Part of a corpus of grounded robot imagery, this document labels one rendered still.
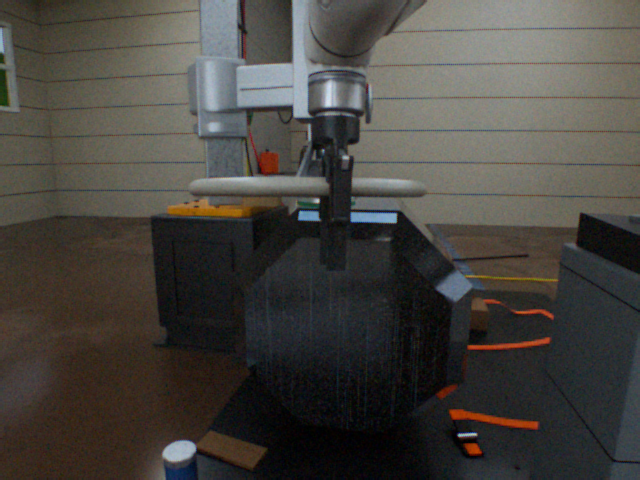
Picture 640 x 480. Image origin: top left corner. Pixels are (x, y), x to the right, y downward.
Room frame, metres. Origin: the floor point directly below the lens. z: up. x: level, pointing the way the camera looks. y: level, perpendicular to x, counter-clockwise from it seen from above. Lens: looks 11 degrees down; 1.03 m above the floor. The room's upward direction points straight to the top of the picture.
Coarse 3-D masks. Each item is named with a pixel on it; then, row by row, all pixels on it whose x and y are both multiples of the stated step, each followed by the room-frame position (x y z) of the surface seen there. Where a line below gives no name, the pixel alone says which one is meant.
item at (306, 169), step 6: (306, 132) 1.71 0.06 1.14; (306, 138) 1.70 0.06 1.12; (312, 144) 1.49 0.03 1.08; (306, 150) 1.39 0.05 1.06; (312, 150) 1.49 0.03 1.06; (306, 156) 1.31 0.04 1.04; (312, 156) 1.49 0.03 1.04; (306, 162) 1.28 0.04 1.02; (312, 162) 1.40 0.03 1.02; (318, 162) 1.40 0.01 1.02; (300, 168) 1.19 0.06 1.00; (306, 168) 1.28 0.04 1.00; (312, 168) 1.34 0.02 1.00; (318, 168) 1.34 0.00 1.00; (300, 174) 1.13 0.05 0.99; (306, 174) 1.28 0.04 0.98; (312, 174) 1.27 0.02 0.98; (318, 174) 1.27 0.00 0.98
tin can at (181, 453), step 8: (168, 448) 1.08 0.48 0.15; (176, 448) 1.08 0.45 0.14; (184, 448) 1.09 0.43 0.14; (192, 448) 1.09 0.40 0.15; (168, 456) 1.05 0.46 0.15; (176, 456) 1.05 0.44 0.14; (184, 456) 1.05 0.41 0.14; (192, 456) 1.06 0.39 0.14; (168, 464) 1.03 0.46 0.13; (176, 464) 1.03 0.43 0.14; (184, 464) 1.03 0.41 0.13; (192, 464) 1.06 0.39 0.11; (168, 472) 1.03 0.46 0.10; (176, 472) 1.03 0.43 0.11; (184, 472) 1.03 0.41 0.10; (192, 472) 1.05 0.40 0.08
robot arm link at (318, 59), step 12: (312, 36) 0.58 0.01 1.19; (312, 48) 0.60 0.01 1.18; (324, 48) 0.57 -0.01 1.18; (372, 48) 0.60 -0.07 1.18; (312, 60) 0.62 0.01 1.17; (324, 60) 0.60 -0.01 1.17; (336, 60) 0.59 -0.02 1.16; (348, 60) 0.59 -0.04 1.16; (360, 60) 0.60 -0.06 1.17; (312, 72) 0.63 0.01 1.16; (348, 72) 0.61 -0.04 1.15; (360, 72) 0.62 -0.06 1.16
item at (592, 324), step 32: (576, 256) 1.01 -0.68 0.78; (576, 288) 0.99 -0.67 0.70; (608, 288) 0.84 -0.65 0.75; (576, 320) 0.96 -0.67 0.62; (608, 320) 0.82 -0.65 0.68; (576, 352) 0.94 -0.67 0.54; (608, 352) 0.80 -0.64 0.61; (544, 384) 1.10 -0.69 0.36; (576, 384) 0.91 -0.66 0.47; (608, 384) 0.78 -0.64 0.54; (544, 416) 1.06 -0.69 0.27; (576, 416) 0.89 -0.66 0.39; (608, 416) 0.76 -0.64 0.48; (544, 448) 1.03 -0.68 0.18; (576, 448) 0.86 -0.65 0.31; (608, 448) 0.74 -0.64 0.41
